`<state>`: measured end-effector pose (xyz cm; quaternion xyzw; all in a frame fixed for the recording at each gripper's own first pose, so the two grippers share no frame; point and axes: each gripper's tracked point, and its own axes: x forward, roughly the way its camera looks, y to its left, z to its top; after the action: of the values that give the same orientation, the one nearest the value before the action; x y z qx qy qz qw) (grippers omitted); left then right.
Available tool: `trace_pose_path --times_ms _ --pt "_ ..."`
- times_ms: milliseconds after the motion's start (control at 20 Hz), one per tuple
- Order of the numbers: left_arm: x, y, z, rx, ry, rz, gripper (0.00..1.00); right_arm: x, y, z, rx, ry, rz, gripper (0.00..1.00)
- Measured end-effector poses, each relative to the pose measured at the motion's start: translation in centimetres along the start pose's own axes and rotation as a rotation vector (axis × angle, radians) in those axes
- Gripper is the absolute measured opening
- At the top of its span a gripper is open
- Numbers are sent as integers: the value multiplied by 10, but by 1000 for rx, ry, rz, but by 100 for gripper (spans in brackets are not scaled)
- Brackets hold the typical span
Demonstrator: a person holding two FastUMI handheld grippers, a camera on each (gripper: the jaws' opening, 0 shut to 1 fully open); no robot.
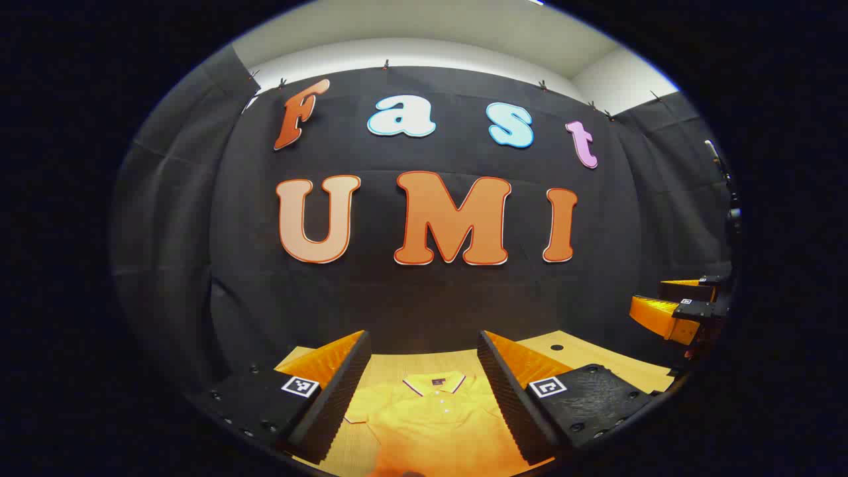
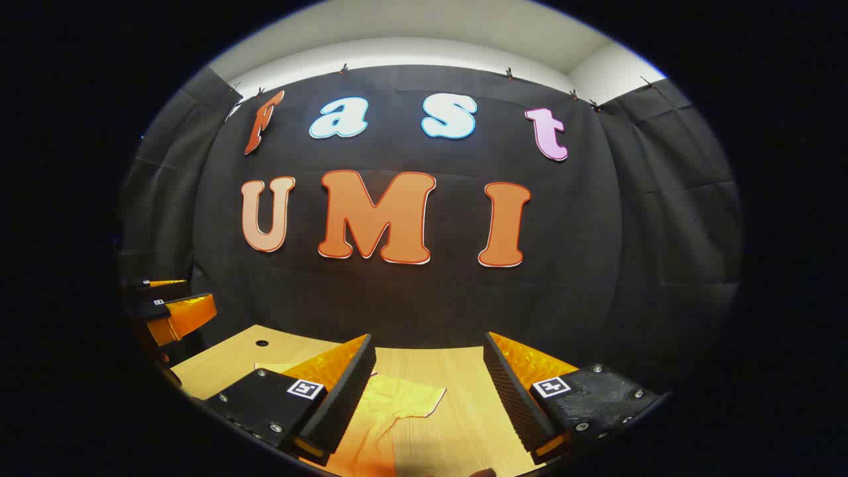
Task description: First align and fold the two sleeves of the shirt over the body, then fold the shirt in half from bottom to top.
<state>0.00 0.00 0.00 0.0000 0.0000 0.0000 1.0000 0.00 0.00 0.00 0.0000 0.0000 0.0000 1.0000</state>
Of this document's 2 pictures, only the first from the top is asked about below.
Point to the row of black cloth clips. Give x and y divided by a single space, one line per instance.
385 66

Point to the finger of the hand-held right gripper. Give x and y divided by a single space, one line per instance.
682 290
656 315

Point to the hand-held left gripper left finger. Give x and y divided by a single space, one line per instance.
338 391

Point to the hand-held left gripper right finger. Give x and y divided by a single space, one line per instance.
507 397

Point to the orange polo T-shirt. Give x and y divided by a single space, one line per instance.
430 424

